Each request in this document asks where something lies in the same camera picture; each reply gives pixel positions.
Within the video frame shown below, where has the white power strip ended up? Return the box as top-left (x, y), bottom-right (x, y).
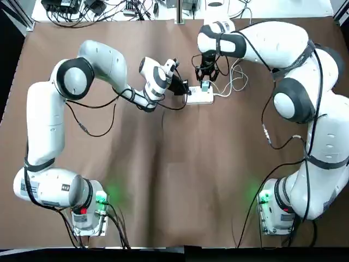
top-left (186, 86), bottom-right (215, 105)

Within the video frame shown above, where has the thick white power strip cable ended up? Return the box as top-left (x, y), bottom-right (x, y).
top-left (212, 7), bottom-right (253, 98)

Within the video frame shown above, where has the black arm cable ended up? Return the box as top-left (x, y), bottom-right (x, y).
top-left (236, 23), bottom-right (328, 249)
top-left (65, 90), bottom-right (189, 137)

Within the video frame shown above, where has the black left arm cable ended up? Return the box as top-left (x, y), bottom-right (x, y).
top-left (65, 90), bottom-right (189, 137)

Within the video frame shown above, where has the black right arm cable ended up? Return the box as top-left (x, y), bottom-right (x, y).
top-left (236, 23), bottom-right (328, 249)

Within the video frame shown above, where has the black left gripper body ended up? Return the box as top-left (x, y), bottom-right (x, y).
top-left (166, 74), bottom-right (184, 97)

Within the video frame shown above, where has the black docking box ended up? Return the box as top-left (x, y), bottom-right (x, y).
top-left (40, 0), bottom-right (80, 15)

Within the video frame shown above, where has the small black power adapter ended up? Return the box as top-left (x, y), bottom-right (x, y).
top-left (84, 0), bottom-right (106, 14)

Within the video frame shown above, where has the black base power cable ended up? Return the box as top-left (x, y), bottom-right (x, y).
top-left (61, 201), bottom-right (130, 249)
top-left (283, 215), bottom-right (320, 249)

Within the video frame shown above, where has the thin white charger cable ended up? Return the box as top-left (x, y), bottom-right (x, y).
top-left (208, 64), bottom-right (249, 95)

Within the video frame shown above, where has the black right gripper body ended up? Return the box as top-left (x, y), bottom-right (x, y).
top-left (200, 51), bottom-right (218, 70)

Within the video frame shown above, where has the aluminium table frame rail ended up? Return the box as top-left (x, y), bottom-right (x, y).
top-left (332, 0), bottom-right (349, 27)
top-left (16, 0), bottom-right (36, 31)

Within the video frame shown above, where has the aluminium post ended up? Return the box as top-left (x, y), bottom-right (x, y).
top-left (176, 0), bottom-right (185, 25)

